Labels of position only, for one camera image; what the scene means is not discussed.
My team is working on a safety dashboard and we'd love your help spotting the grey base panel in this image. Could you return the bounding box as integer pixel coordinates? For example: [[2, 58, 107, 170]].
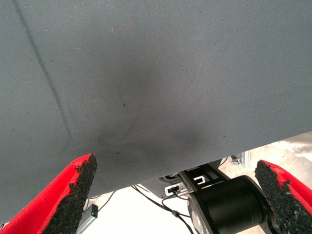
[[138, 162, 220, 199]]

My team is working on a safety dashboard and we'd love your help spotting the thin black cable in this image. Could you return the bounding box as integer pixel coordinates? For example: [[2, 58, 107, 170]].
[[89, 184, 173, 210]]

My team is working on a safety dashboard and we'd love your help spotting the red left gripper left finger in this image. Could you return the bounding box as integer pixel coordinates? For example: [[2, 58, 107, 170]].
[[0, 153, 98, 234]]

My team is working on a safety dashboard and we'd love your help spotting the black cable with ferrite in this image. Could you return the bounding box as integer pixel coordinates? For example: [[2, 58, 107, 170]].
[[160, 191, 203, 234]]

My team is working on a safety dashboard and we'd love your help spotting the grey metal bar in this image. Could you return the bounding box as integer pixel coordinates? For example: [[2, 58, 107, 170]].
[[78, 214, 98, 234]]

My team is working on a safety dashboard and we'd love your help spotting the dark grey table cloth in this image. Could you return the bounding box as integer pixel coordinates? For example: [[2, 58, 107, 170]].
[[0, 0, 312, 224]]

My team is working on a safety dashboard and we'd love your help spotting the aluminium profile leg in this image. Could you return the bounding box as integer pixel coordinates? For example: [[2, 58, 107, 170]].
[[241, 150, 251, 168]]

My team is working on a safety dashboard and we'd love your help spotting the small box with green light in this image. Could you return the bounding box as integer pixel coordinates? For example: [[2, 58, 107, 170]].
[[89, 204, 99, 219]]

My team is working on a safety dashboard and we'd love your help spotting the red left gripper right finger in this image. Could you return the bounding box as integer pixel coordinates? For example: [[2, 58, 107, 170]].
[[254, 159, 312, 234]]

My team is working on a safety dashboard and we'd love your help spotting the silver connector socket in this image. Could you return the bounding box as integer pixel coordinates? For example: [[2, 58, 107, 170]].
[[164, 185, 182, 196]]

